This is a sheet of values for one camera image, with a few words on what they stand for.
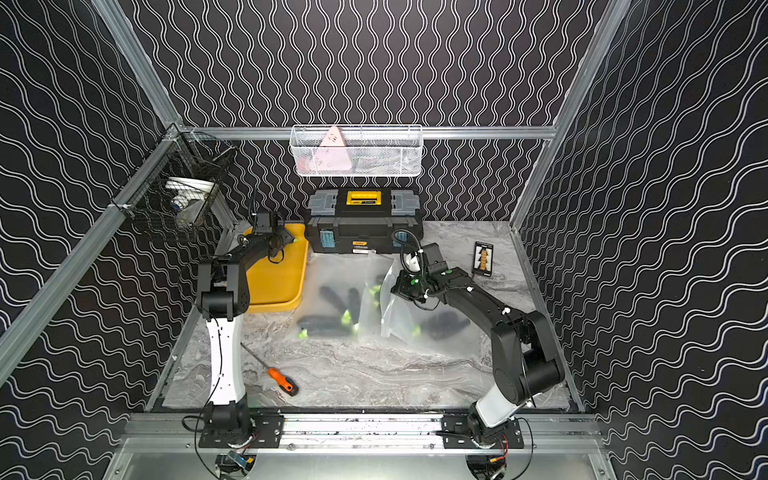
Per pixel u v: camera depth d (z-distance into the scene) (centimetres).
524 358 44
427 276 70
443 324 90
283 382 80
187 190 80
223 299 65
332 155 90
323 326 90
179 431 75
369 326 90
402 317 88
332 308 95
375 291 98
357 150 61
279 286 97
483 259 107
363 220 99
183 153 94
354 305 94
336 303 96
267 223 90
